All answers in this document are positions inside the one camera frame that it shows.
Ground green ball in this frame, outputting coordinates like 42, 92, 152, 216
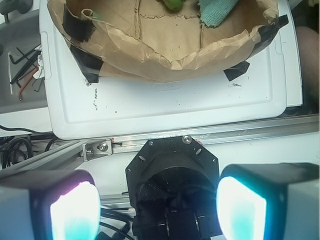
163, 0, 184, 12

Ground brown paper bag basket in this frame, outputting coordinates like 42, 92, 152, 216
47, 0, 289, 83

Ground teal cloth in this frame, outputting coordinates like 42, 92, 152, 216
198, 0, 238, 28

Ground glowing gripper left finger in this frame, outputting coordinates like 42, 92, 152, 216
0, 169, 101, 240

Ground metal corner bracket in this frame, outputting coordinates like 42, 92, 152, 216
82, 139, 113, 162

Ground orange hex key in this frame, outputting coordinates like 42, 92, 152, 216
17, 66, 39, 101

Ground black hex keys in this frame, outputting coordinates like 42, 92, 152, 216
7, 45, 42, 95

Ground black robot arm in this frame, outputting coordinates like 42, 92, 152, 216
0, 137, 320, 240

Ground black cables bundle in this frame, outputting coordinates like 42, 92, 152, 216
0, 124, 61, 171

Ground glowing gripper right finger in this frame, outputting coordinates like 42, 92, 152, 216
216, 162, 320, 240

